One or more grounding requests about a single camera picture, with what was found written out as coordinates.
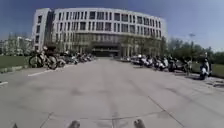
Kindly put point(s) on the row of parked bicycles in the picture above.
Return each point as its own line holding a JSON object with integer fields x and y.
{"x": 55, "y": 59}

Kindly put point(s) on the robot's own part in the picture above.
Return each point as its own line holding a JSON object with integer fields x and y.
{"x": 139, "y": 123}
{"x": 74, "y": 124}

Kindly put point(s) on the street lamp pole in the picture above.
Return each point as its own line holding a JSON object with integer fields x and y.
{"x": 191, "y": 43}

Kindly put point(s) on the large white curved building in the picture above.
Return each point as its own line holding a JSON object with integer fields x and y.
{"x": 100, "y": 30}

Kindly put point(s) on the row of parked scooters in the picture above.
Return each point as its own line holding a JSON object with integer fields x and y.
{"x": 166, "y": 62}

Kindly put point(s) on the green lawn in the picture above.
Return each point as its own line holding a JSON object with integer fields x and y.
{"x": 11, "y": 61}

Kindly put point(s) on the grey concrete paved road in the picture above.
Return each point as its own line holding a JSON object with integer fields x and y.
{"x": 110, "y": 90}

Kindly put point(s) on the row of green trees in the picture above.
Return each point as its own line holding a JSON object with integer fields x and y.
{"x": 191, "y": 50}

